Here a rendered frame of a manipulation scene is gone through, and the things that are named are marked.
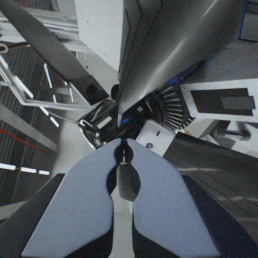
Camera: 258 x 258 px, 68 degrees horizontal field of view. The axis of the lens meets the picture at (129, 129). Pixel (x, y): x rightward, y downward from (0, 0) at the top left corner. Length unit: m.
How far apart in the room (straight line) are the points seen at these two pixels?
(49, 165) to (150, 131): 12.61
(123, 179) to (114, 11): 0.47
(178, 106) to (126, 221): 7.07
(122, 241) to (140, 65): 7.41
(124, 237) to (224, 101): 7.27
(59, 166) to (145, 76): 12.63
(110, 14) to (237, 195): 0.54
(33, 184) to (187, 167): 12.87
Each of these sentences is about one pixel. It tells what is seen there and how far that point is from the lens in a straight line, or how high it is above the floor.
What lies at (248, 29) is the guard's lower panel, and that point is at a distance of 1.22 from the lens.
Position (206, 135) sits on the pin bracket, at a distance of 0.47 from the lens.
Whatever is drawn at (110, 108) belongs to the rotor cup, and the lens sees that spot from 0.37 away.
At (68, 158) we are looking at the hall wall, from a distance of 12.71.
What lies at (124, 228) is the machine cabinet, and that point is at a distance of 7.44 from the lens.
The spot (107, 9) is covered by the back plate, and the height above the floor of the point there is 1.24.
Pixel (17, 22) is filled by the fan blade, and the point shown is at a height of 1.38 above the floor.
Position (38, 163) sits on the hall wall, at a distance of 13.13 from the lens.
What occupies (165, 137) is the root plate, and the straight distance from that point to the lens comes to 0.36.
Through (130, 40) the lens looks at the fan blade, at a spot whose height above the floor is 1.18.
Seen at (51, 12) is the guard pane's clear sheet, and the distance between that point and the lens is 1.18.
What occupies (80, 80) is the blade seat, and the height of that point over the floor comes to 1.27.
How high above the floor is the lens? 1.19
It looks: 4 degrees down
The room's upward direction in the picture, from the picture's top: 84 degrees counter-clockwise
